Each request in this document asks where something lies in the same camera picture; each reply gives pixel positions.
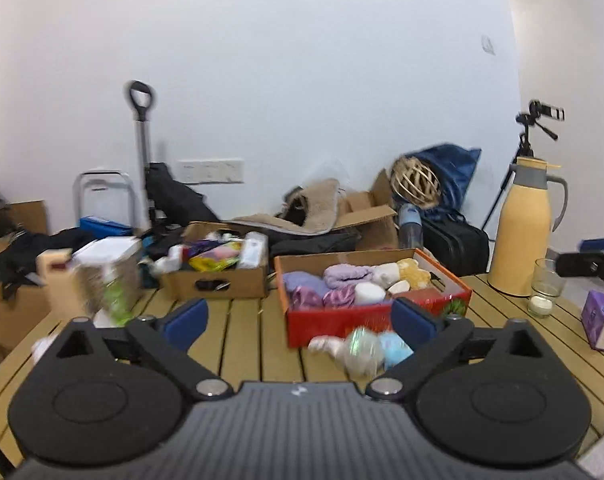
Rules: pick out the plain open cardboard box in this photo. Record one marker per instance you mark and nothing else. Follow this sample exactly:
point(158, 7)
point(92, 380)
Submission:
point(367, 220)

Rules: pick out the purple tissue pack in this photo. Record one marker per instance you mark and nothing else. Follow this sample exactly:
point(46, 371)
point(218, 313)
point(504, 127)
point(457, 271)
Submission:
point(602, 320)

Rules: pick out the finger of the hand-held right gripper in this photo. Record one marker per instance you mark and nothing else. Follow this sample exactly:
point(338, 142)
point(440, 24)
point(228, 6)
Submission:
point(602, 244)
point(589, 264)

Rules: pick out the yellow plush toy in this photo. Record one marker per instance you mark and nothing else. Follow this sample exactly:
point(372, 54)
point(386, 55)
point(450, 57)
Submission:
point(413, 272)

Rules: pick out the mauve towel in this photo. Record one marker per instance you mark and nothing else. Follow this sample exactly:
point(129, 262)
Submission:
point(339, 298)

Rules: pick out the white lidded container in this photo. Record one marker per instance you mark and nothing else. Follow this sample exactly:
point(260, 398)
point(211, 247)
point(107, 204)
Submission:
point(109, 275)

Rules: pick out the small white cup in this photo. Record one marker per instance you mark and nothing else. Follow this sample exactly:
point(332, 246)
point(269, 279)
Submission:
point(398, 287)

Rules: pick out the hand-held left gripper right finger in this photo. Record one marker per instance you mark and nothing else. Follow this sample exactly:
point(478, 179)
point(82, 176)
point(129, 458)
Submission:
point(412, 322)

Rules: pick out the white and red plastic bottle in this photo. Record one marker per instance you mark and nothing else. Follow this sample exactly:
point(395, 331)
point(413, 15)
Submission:
point(176, 260)

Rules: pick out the yellow snack packet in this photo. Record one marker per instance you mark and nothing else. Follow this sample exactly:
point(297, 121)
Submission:
point(214, 261)

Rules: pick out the beige fleece mat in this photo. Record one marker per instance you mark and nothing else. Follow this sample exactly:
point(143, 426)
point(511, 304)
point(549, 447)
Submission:
point(317, 205)

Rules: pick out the pink white soft item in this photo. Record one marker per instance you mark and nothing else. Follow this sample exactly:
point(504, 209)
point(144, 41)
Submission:
point(327, 346)

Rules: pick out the blue cloth bag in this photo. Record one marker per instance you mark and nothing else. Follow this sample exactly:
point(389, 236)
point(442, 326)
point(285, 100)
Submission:
point(457, 180)

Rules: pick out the red cardboard box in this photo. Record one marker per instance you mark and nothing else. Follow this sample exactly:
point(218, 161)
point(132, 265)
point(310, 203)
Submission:
point(352, 320)

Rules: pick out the cream plush toy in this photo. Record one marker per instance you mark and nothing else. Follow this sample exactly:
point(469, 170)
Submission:
point(386, 274)

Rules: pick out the large brown cardboard box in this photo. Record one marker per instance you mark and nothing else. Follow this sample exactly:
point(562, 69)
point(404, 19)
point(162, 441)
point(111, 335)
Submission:
point(12, 310)

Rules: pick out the black clothing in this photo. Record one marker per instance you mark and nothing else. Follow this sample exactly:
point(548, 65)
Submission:
point(32, 252)

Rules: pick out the white wall switch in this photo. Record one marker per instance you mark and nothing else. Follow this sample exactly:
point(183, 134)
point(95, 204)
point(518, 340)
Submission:
point(488, 44)

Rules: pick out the blue plastic box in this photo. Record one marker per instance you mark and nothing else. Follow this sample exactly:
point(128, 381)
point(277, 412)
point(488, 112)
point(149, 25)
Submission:
point(104, 227)

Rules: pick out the black camera tripod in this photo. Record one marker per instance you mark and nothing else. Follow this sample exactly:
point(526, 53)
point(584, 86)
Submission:
point(524, 130)

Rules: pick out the glass cup with candle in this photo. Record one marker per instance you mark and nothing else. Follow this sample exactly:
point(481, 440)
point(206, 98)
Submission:
point(544, 290)

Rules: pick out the black briefcase bag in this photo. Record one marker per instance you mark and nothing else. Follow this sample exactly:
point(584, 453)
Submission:
point(457, 247)

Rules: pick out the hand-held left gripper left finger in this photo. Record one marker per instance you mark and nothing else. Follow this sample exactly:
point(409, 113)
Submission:
point(187, 322)

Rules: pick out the beige carton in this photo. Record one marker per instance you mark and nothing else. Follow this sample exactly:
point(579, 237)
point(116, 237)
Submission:
point(54, 285)

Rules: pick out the white rolled towel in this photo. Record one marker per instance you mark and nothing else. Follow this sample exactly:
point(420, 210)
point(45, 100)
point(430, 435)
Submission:
point(369, 293)

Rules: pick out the black cloth bag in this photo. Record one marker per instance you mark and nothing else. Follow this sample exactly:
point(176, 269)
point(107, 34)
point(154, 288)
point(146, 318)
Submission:
point(177, 197)

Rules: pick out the yellow thermos jug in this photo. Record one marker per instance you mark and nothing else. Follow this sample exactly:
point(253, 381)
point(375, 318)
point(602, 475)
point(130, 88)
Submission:
point(522, 235)

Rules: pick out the purple pink towel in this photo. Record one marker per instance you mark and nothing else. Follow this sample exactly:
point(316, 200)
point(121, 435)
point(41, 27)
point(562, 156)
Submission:
point(308, 300)

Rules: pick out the white wall socket panel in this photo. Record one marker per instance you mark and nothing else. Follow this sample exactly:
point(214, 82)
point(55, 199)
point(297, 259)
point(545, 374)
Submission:
point(210, 171)

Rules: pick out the wicker ball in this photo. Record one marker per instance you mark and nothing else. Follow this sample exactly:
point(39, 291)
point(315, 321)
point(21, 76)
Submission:
point(416, 182)

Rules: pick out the lilac towel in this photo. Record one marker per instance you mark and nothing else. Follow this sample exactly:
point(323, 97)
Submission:
point(349, 275)

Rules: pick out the pink packet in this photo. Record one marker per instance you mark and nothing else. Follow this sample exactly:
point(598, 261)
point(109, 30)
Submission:
point(222, 250)

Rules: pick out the blue water bottle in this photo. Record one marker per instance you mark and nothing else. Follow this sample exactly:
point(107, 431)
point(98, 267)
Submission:
point(410, 227)

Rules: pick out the folding metal trolley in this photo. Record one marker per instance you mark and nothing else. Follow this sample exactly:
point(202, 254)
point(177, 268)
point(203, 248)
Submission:
point(142, 150)

